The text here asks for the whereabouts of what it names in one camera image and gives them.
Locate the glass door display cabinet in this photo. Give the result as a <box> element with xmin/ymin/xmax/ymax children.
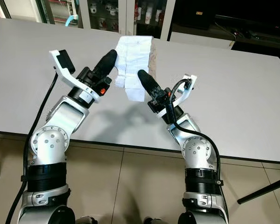
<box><xmin>0</xmin><ymin>0</ymin><xmax>173</xmax><ymax>40</ymax></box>

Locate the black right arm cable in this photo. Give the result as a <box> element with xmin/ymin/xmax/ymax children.
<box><xmin>166</xmin><ymin>79</ymin><xmax>222</xmax><ymax>183</ymax></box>

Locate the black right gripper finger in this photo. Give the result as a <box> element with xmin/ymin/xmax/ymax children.
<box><xmin>137</xmin><ymin>70</ymin><xmax>161</xmax><ymax>96</ymax></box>

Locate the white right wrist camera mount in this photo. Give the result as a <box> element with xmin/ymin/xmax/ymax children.
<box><xmin>167</xmin><ymin>74</ymin><xmax>197</xmax><ymax>126</ymax></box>

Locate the white folding table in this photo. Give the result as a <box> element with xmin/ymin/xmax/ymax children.
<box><xmin>0</xmin><ymin>17</ymin><xmax>280</xmax><ymax>204</ymax></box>

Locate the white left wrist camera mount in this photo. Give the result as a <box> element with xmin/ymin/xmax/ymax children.
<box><xmin>49</xmin><ymin>49</ymin><xmax>98</xmax><ymax>102</ymax></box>

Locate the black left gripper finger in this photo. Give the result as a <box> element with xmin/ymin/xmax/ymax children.
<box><xmin>95</xmin><ymin>49</ymin><xmax>118</xmax><ymax>78</ymax></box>

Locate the white paper towel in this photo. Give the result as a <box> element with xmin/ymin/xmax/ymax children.
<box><xmin>114</xmin><ymin>35</ymin><xmax>154</xmax><ymax>102</ymax></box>

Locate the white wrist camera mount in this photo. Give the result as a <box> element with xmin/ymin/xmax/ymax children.
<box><xmin>49</xmin><ymin>49</ymin><xmax>98</xmax><ymax>102</ymax></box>
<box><xmin>167</xmin><ymin>74</ymin><xmax>197</xmax><ymax>126</ymax></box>

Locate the black power strip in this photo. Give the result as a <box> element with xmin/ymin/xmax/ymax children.
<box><xmin>231</xmin><ymin>27</ymin><xmax>260</xmax><ymax>39</ymax></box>

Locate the teal plastic item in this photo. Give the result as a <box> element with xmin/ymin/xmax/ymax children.
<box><xmin>64</xmin><ymin>13</ymin><xmax>81</xmax><ymax>26</ymax></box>

